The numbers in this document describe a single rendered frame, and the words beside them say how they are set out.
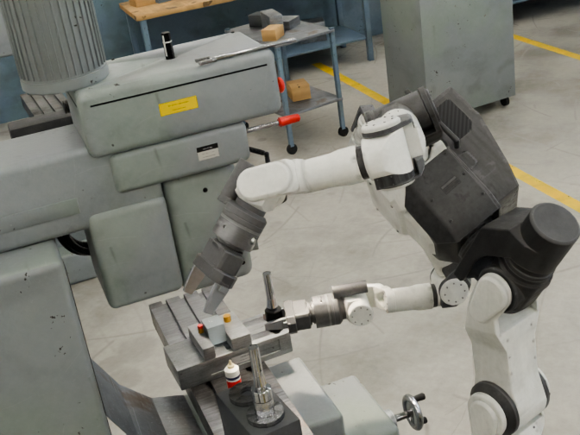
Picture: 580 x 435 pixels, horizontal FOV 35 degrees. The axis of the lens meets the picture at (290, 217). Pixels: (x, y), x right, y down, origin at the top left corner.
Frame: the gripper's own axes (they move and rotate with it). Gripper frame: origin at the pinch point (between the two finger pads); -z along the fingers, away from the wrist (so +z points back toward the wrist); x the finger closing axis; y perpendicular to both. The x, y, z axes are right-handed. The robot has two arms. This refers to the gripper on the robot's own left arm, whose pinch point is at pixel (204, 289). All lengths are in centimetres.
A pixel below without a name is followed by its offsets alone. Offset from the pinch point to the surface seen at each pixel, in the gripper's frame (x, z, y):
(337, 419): 33, -25, -78
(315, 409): 40, -26, -75
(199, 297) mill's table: 108, -24, -65
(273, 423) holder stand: 7.7, -23.7, -38.4
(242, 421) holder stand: 13.9, -27.8, -35.1
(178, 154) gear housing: 40.3, 19.2, -0.1
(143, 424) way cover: 53, -51, -36
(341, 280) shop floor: 233, -10, -214
